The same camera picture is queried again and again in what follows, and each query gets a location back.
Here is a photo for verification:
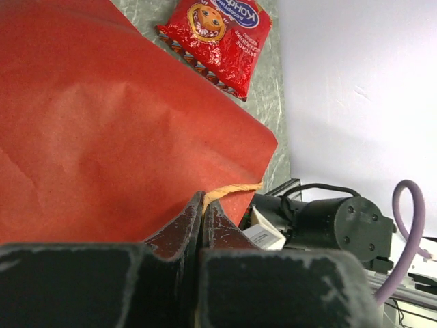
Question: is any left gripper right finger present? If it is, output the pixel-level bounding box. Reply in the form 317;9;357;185
197;201;381;327

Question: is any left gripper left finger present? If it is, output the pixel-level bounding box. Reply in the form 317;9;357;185
1;192;204;327

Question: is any red paper bag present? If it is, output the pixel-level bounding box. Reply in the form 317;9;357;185
1;1;277;243

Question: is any red candy bag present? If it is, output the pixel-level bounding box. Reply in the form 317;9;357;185
156;0;272;101

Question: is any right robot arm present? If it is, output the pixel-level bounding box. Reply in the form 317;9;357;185
251;183;397;273

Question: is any aluminium frame rail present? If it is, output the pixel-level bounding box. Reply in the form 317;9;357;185
363;268;437;303

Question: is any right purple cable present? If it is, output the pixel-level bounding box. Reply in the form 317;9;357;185
373;179;434;307

